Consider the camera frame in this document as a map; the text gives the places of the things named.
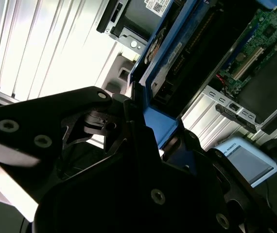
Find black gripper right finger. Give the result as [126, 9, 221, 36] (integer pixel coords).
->
[166, 127, 277, 233]

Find hard disk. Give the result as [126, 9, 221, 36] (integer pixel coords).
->
[128, 0, 226, 150]

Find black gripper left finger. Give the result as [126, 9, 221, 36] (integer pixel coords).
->
[0, 86, 173, 216]

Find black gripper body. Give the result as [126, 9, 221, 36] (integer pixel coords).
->
[29, 145, 202, 233]

